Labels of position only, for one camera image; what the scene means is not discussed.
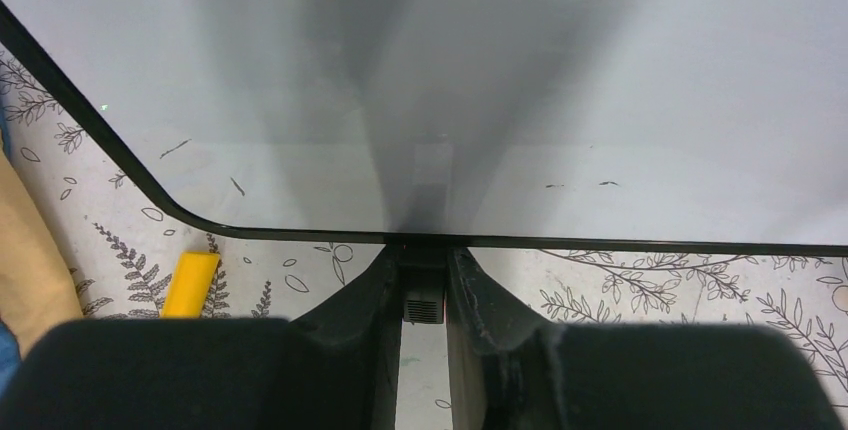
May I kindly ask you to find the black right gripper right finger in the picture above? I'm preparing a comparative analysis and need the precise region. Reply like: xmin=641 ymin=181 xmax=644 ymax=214
xmin=445 ymin=249 xmax=841 ymax=429

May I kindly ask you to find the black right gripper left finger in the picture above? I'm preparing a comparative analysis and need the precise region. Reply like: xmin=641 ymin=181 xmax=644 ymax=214
xmin=1 ymin=246 xmax=401 ymax=429

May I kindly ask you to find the yellow marker cap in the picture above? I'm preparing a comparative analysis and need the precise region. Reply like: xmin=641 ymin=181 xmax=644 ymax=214
xmin=161 ymin=252 xmax=220 ymax=319

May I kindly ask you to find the black whiteboard stand foot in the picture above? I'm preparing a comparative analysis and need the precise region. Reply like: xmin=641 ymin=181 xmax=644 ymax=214
xmin=398 ymin=246 xmax=448 ymax=325

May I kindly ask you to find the black framed whiteboard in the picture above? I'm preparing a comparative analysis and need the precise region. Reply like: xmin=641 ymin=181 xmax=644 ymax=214
xmin=1 ymin=0 xmax=847 ymax=254

